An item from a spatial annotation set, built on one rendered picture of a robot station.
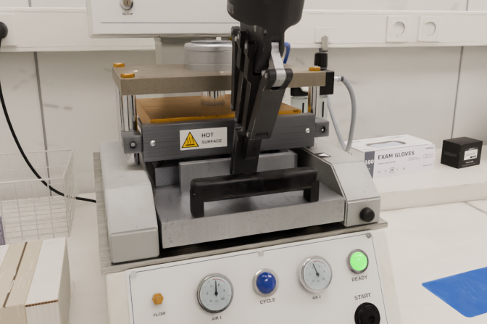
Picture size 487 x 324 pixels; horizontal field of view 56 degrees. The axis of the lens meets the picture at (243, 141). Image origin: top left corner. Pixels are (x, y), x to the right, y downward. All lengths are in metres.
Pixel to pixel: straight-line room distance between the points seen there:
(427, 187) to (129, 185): 0.81
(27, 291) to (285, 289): 0.33
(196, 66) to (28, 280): 0.37
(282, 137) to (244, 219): 0.14
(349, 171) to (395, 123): 0.87
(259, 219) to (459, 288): 0.44
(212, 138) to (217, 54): 0.12
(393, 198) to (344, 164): 0.54
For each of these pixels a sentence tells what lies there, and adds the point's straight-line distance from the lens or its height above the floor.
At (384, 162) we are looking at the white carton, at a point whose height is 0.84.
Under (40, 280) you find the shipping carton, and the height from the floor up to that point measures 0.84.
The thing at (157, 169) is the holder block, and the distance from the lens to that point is 0.59.
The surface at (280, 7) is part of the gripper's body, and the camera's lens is 0.43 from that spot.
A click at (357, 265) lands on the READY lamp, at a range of 0.57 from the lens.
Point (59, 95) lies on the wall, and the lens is 1.21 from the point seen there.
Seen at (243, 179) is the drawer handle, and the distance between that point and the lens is 0.50.
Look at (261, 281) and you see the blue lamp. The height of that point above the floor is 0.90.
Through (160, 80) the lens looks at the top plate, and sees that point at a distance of 0.56.
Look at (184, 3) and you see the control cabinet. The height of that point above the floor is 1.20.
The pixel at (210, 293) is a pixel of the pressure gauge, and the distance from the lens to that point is 0.50.
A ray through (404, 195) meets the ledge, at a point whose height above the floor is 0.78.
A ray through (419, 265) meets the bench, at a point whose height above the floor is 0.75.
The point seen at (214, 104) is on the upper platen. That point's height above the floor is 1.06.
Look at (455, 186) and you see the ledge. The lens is 1.21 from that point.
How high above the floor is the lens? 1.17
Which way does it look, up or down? 14 degrees down
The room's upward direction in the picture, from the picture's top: straight up
